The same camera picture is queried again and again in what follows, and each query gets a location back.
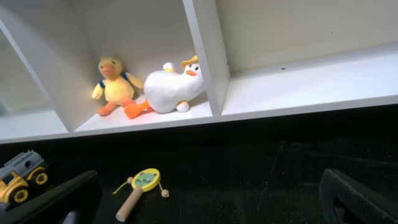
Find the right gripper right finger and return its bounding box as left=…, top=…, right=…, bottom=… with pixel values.
left=318, top=168, right=398, bottom=224

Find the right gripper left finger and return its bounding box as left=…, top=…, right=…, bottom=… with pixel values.
left=0, top=169, right=103, bottom=224

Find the grey and yellow toy truck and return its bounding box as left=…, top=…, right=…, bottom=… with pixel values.
left=0, top=149, right=50, bottom=212

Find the yellow rattle drum toy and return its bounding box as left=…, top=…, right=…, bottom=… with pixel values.
left=112, top=168, right=170, bottom=223

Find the yellow plush duck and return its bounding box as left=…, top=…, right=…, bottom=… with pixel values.
left=91, top=57, right=145, bottom=117

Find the white shelf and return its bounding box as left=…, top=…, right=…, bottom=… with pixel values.
left=0, top=0, right=398, bottom=145

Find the white plush goose with hat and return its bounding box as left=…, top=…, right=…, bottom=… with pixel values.
left=124, top=55, right=206, bottom=120

